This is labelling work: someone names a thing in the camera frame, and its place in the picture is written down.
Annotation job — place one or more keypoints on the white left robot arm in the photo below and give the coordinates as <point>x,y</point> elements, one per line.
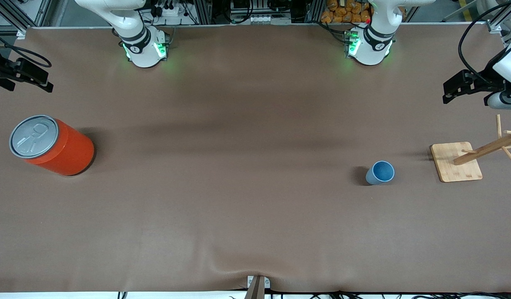
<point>372,52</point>

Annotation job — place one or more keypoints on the orange snack bag pile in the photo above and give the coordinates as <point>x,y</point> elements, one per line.
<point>342,12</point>

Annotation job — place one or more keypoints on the camera stand pole with bracket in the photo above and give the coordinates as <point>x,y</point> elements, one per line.
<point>255,290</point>

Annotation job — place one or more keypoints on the brown table mat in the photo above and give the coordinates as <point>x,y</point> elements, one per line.
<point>255,207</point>

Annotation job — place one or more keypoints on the light blue plastic cup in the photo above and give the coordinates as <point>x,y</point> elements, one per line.
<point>380,173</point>

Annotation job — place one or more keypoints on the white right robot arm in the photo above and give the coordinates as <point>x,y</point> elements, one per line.
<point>143,52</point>

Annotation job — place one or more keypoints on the aluminium frame profile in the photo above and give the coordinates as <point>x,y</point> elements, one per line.
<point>497,20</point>
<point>14,16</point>

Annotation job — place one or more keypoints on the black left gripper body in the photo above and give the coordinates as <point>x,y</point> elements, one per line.
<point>487,81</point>

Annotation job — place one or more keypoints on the orange can with grey lid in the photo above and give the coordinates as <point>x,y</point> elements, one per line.
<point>68,151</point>

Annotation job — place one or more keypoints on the white power strip with plugs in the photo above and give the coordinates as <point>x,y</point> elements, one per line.
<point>168,10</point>

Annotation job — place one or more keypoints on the wooden mug rack stand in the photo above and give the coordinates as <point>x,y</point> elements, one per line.
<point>455,166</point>

